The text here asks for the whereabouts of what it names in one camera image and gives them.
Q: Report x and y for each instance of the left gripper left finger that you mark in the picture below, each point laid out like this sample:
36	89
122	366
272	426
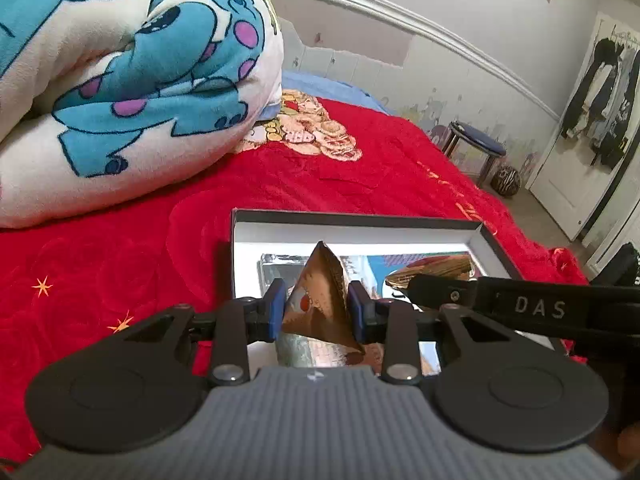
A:
264	316

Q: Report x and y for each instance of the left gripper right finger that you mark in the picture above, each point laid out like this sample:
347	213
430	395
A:
369	316

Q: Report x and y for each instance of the brown pyramid snack packet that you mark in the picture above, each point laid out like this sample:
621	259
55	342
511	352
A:
458	266
316	307

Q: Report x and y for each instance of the colourful history book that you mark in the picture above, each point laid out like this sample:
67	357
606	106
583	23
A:
301	351

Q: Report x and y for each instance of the black cardboard box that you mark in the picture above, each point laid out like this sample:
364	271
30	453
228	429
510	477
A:
267	244

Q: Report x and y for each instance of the white door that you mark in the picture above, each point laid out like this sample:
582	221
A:
567	184

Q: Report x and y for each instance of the brown patterned ball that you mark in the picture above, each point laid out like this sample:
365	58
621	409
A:
506	181

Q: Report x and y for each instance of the red bed blanket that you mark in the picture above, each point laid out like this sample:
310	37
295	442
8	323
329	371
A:
67	284

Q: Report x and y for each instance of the hanging dark clothes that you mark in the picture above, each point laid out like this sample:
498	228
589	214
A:
601	107

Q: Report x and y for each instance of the blue padded stool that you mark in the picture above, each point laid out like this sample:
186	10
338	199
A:
492	149

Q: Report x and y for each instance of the monster print white blanket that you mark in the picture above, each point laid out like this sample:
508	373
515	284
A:
103	101

